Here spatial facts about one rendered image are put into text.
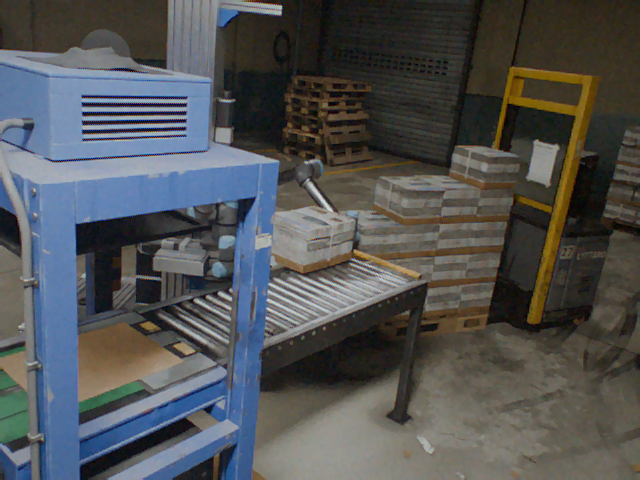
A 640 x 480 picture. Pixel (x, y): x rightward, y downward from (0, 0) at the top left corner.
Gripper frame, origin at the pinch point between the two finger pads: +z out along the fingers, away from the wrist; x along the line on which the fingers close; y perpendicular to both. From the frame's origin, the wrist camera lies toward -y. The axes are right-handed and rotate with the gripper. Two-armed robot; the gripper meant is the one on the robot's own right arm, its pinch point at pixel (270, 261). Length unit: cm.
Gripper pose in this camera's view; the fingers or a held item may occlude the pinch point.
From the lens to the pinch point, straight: 308.9
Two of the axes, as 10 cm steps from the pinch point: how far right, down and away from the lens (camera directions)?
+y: 1.1, -9.4, -3.1
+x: -7.4, -2.9, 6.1
